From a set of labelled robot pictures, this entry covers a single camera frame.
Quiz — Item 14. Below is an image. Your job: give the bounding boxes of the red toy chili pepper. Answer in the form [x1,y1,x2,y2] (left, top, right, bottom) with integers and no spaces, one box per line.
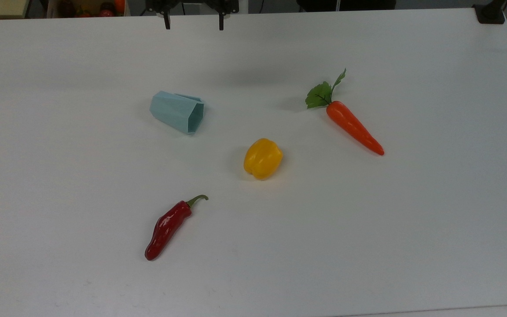
[144,194,209,262]

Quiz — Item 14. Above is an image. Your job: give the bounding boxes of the black table clamp mount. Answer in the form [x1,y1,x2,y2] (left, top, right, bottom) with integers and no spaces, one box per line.
[473,0,507,25]

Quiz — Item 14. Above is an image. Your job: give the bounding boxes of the crate of toy fruit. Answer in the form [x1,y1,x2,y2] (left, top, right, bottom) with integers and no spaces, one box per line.
[46,0,127,18]

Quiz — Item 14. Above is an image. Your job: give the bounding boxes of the orange toy carrot with leaves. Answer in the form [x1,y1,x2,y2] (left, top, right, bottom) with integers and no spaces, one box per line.
[305,68,386,156]

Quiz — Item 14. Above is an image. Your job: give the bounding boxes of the light blue faceted mug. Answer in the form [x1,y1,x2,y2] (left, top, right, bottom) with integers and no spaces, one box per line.
[149,91,205,135]

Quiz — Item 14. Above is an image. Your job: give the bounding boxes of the yellow toy bell pepper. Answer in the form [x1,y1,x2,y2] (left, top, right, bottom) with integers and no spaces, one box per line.
[243,138,284,181]

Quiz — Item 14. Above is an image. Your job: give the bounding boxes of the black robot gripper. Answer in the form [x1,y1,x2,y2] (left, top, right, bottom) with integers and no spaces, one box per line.
[145,0,239,31]

